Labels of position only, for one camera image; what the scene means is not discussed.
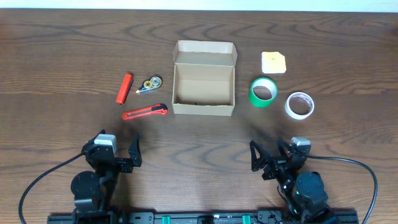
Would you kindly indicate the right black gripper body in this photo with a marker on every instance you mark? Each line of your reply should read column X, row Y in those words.
column 277, row 171

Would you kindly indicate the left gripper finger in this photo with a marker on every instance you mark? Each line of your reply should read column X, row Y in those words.
column 101, row 132
column 134, row 151

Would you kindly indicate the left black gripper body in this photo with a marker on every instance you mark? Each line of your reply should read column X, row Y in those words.
column 121, row 165

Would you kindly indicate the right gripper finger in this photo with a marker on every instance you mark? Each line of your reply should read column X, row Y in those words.
column 259, row 156
column 284, row 148

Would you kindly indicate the white tape roll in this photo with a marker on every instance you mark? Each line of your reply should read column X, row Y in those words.
column 307, row 98

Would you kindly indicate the red utility knife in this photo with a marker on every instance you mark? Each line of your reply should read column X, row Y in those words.
column 154, row 109

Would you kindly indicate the red stapler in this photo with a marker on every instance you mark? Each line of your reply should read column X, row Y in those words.
column 124, row 88

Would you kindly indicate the green tape roll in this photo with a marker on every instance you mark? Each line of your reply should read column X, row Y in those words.
column 267, row 83

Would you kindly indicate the correction tape dispenser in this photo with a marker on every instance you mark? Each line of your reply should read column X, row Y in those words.
column 150, row 84

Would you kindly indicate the yellow sticky note pad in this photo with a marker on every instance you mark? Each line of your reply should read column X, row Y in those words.
column 273, row 63

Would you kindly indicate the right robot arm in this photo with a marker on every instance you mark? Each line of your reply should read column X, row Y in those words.
column 304, row 193

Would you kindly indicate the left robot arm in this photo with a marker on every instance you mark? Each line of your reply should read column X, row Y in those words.
column 93, row 190

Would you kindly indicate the open brown cardboard box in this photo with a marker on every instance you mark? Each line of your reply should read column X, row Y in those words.
column 204, row 78

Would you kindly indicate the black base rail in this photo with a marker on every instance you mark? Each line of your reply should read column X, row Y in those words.
column 260, row 216

